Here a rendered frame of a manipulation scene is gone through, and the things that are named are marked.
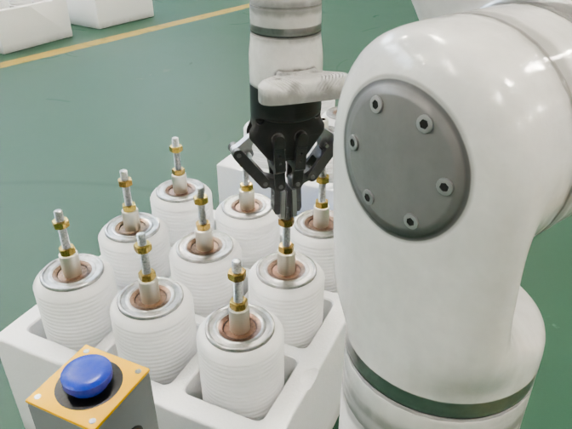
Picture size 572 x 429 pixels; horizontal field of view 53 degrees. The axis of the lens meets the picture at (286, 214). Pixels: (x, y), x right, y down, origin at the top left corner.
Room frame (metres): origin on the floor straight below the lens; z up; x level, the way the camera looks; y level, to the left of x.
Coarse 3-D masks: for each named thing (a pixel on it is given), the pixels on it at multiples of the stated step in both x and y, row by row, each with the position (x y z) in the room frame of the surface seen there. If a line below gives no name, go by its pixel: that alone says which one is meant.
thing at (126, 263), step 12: (108, 240) 0.64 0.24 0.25; (156, 240) 0.65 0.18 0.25; (168, 240) 0.67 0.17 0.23; (108, 252) 0.63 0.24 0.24; (120, 252) 0.62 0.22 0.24; (132, 252) 0.62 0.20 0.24; (156, 252) 0.64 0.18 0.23; (168, 252) 0.67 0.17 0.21; (120, 264) 0.63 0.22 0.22; (132, 264) 0.63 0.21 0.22; (156, 264) 0.64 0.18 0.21; (168, 264) 0.66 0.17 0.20; (120, 276) 0.63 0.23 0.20; (132, 276) 0.62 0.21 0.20; (168, 276) 0.66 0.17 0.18; (120, 288) 0.63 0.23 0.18
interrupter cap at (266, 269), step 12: (276, 252) 0.61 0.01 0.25; (264, 264) 0.58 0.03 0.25; (276, 264) 0.58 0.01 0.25; (300, 264) 0.58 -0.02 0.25; (312, 264) 0.58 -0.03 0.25; (264, 276) 0.56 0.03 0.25; (276, 276) 0.56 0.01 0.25; (288, 276) 0.56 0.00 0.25; (300, 276) 0.56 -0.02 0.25; (312, 276) 0.56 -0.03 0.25; (276, 288) 0.54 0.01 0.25; (288, 288) 0.53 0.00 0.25
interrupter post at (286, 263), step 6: (294, 252) 0.57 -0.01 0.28; (282, 258) 0.56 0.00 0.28; (288, 258) 0.56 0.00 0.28; (294, 258) 0.57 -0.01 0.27; (282, 264) 0.56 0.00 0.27; (288, 264) 0.56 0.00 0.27; (294, 264) 0.57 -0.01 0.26; (282, 270) 0.56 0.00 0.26; (288, 270) 0.56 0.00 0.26; (294, 270) 0.57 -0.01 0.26
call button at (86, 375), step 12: (72, 360) 0.34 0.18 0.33; (84, 360) 0.34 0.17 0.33; (96, 360) 0.34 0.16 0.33; (108, 360) 0.34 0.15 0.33; (72, 372) 0.33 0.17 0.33; (84, 372) 0.33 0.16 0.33; (96, 372) 0.33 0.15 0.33; (108, 372) 0.33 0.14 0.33; (72, 384) 0.31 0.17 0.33; (84, 384) 0.31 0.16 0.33; (96, 384) 0.32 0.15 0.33; (84, 396) 0.31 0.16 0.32
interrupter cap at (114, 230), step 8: (120, 216) 0.70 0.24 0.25; (144, 216) 0.70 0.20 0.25; (152, 216) 0.70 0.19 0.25; (112, 224) 0.68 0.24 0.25; (120, 224) 0.68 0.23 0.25; (144, 224) 0.68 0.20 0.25; (152, 224) 0.68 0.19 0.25; (112, 232) 0.65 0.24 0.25; (120, 232) 0.66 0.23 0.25; (128, 232) 0.66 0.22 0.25; (136, 232) 0.66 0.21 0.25; (152, 232) 0.65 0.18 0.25; (112, 240) 0.64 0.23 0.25; (120, 240) 0.64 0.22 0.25; (128, 240) 0.63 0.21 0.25; (136, 240) 0.64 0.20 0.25
